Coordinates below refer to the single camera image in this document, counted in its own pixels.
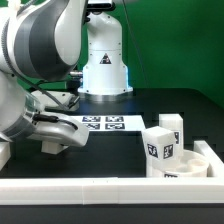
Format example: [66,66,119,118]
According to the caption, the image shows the white rail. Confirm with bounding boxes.
[0,177,224,205]
[193,140,224,178]

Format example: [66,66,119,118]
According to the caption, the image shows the white round stool seat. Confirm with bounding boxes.
[145,149,210,179]

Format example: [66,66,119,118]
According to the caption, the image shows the white front rail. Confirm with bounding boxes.
[0,177,224,205]

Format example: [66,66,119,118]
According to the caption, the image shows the white marker sheet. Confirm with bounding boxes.
[74,115,145,132]

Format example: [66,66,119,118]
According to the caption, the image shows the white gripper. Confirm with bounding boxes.
[30,112,89,147]

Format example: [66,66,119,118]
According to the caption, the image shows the white right rail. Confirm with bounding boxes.
[193,140,224,178]

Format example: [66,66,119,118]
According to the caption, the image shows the white block at left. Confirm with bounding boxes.
[0,142,11,170]

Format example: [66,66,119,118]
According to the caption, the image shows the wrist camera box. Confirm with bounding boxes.
[32,90,80,111]

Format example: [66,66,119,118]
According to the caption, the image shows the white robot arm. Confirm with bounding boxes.
[0,0,132,146]

